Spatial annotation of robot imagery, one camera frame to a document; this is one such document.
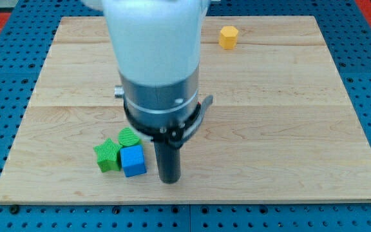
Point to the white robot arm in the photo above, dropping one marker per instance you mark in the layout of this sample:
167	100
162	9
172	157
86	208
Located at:
157	47

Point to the blue cube block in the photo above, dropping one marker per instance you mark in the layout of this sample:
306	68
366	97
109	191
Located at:
133	162

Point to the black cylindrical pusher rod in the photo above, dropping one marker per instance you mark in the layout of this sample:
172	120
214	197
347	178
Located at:
168	163

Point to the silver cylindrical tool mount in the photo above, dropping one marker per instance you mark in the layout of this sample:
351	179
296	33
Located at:
164	112

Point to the green cylinder block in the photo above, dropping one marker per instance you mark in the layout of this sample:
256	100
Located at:
127	138

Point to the green star block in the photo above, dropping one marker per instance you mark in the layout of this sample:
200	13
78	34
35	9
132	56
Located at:
108	156

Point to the light wooden board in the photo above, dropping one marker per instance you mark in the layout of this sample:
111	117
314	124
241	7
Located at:
281	129

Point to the yellow hexagon block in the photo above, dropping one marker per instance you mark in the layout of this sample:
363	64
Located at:
228	37

